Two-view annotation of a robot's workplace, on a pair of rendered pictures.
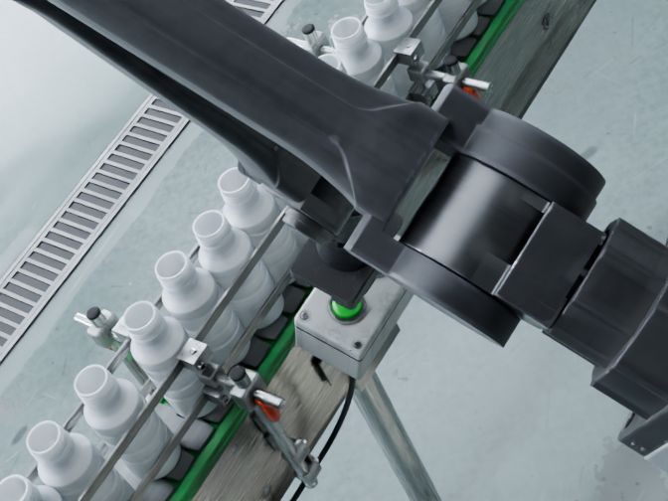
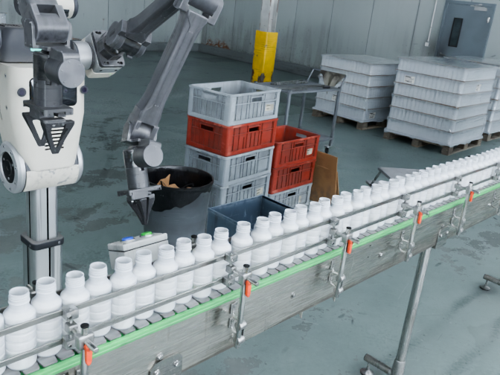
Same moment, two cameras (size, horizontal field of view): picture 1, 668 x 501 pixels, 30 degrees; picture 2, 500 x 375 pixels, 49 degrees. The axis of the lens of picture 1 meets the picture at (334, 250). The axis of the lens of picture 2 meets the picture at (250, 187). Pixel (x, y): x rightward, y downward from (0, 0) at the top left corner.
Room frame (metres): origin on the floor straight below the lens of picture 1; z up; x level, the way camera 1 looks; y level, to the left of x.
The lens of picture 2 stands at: (2.17, 0.03, 1.75)
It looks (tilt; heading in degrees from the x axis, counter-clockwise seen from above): 19 degrees down; 170
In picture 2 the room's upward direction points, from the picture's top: 7 degrees clockwise
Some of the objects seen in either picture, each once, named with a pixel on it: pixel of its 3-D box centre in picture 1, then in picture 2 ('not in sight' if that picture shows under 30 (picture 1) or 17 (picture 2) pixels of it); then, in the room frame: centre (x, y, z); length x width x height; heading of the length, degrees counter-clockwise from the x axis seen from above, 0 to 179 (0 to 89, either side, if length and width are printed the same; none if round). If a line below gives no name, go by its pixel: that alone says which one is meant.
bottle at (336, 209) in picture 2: not in sight; (333, 220); (0.55, 0.62, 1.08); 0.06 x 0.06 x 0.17
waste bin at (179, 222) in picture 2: not in sight; (174, 222); (-1.13, 0.17, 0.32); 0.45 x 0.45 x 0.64
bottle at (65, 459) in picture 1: (81, 476); (260, 245); (0.77, 0.33, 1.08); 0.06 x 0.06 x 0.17
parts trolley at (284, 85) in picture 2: not in sight; (297, 114); (-4.11, 1.63, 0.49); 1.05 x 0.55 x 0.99; 127
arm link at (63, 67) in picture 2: not in sight; (58, 52); (1.01, -0.17, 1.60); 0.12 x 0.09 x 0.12; 38
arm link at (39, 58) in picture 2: not in sight; (49, 66); (0.98, -0.20, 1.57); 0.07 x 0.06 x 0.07; 38
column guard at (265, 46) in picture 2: not in sight; (263, 58); (-9.37, 2.11, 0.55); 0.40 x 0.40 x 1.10; 37
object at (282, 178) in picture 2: not in sight; (277, 170); (-2.37, 1.08, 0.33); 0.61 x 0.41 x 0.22; 130
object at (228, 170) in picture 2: not in sight; (229, 158); (-1.87, 0.58, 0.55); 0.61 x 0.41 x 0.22; 134
